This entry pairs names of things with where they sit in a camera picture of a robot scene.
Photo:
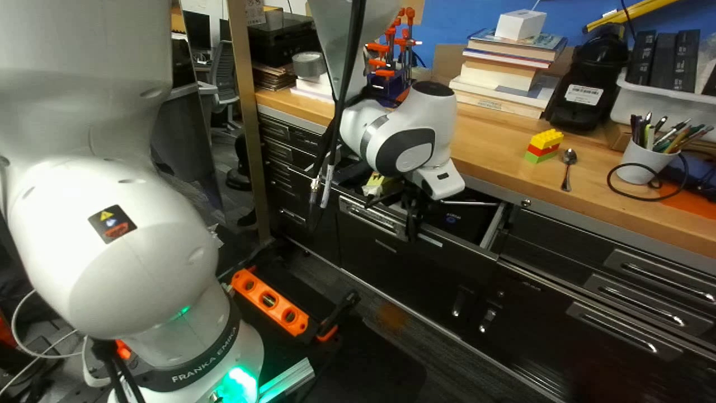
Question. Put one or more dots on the orange handled tool set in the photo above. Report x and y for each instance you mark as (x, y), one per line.
(387, 62)

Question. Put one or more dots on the white pen cup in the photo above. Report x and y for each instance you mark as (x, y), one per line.
(641, 164)

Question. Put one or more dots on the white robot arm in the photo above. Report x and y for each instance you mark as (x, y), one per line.
(104, 239)

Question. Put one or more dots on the stack of books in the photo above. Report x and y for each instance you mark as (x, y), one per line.
(513, 77)

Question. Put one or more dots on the grey duct tape roll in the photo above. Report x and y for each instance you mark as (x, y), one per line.
(308, 63)

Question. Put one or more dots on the gold wrist camera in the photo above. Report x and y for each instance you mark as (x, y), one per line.
(378, 186)

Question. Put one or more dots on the orange spirit level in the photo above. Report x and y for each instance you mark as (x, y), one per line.
(271, 304)

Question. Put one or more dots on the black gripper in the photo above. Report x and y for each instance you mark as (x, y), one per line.
(414, 201)

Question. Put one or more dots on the white small box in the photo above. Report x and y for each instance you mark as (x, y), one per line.
(520, 26)

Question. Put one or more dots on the white plastic bin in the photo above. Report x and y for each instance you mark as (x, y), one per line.
(663, 79)

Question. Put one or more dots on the yellow ruler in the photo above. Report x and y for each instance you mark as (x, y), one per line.
(631, 11)

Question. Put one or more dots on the black device box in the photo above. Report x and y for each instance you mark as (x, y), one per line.
(280, 38)

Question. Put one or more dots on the black label printer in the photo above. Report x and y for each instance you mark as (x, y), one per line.
(587, 92)

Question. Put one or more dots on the metal drawer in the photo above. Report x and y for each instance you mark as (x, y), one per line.
(445, 254)

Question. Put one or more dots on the colourful toy brick stack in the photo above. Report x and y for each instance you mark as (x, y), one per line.
(542, 147)

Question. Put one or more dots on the metal spoon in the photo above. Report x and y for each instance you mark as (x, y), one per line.
(568, 159)

